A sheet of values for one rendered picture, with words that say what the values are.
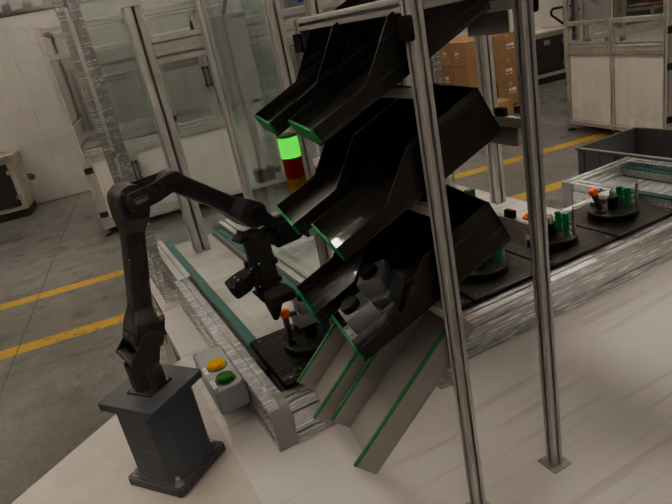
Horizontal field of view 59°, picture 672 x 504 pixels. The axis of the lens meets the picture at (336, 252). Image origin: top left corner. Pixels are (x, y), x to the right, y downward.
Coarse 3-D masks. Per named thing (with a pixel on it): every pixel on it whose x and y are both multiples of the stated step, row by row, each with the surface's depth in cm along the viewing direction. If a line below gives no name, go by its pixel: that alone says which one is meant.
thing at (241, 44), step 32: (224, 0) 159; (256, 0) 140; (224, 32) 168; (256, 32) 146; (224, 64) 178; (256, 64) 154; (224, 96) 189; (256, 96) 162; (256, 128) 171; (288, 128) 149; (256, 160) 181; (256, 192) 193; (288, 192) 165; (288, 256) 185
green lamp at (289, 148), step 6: (288, 138) 141; (294, 138) 141; (282, 144) 141; (288, 144) 141; (294, 144) 142; (282, 150) 142; (288, 150) 142; (294, 150) 142; (282, 156) 143; (288, 156) 142; (294, 156) 142
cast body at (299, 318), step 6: (294, 300) 134; (300, 300) 133; (294, 306) 135; (300, 306) 132; (300, 312) 133; (306, 312) 133; (294, 318) 134; (300, 318) 133; (306, 318) 133; (312, 318) 134; (300, 324) 133; (306, 324) 134
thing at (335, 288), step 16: (384, 240) 98; (336, 256) 110; (352, 256) 110; (368, 256) 98; (320, 272) 110; (336, 272) 109; (352, 272) 105; (304, 288) 110; (320, 288) 108; (336, 288) 104; (352, 288) 98; (320, 304) 104; (336, 304) 99; (320, 320) 99
